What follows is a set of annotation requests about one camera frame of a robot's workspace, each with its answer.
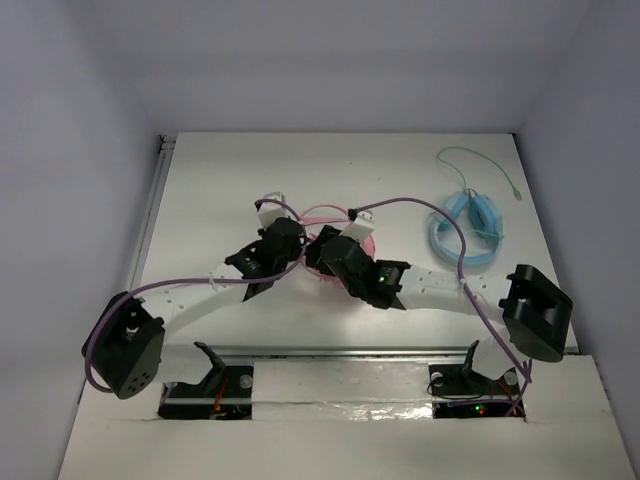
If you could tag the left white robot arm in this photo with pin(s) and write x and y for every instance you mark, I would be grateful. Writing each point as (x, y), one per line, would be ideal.
(123, 352)

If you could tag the white foam block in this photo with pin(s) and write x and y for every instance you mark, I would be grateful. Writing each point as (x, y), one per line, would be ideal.
(344, 390)

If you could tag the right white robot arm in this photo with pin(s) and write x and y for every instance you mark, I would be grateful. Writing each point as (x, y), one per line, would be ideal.
(526, 314)

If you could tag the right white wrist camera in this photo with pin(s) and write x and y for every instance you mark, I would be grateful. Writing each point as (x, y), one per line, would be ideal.
(361, 225)

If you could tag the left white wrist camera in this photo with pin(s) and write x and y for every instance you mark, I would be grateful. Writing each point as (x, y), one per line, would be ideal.
(270, 208)

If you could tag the pink headphones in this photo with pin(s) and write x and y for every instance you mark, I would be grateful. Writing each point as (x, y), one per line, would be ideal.
(360, 259)

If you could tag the aluminium rail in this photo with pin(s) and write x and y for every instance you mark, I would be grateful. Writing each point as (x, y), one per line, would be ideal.
(206, 212)

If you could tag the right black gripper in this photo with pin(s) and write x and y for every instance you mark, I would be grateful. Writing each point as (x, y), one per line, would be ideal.
(313, 250)

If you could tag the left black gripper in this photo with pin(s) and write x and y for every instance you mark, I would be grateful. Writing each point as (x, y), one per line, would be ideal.
(288, 235)

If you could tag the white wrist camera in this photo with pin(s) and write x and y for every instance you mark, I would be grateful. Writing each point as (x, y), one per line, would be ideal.
(361, 225)
(270, 208)

